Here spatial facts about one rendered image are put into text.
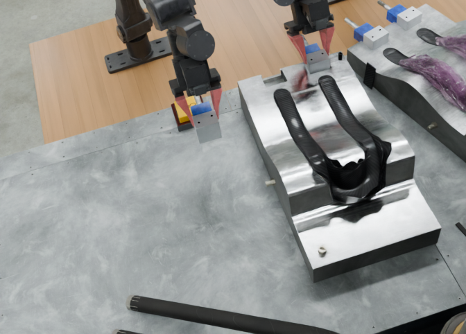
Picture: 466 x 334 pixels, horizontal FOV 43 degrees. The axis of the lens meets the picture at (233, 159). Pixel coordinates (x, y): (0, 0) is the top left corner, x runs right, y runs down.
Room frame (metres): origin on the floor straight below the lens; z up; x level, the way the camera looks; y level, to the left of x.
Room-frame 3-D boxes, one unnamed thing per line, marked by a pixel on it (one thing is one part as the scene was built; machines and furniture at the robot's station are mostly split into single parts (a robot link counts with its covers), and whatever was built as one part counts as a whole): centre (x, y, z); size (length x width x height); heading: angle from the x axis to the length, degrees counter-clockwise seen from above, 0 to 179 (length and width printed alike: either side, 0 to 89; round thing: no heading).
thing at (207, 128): (0.89, 0.05, 0.94); 0.13 x 0.05 x 0.05; 7
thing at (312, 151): (0.78, -0.21, 0.92); 0.35 x 0.16 x 0.09; 7
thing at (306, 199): (0.77, -0.20, 0.87); 0.50 x 0.26 x 0.14; 7
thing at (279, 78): (0.99, -0.13, 0.87); 0.05 x 0.05 x 0.04; 7
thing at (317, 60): (1.04, -0.23, 0.89); 0.13 x 0.05 x 0.05; 7
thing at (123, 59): (1.27, 0.19, 0.84); 0.20 x 0.07 x 0.08; 99
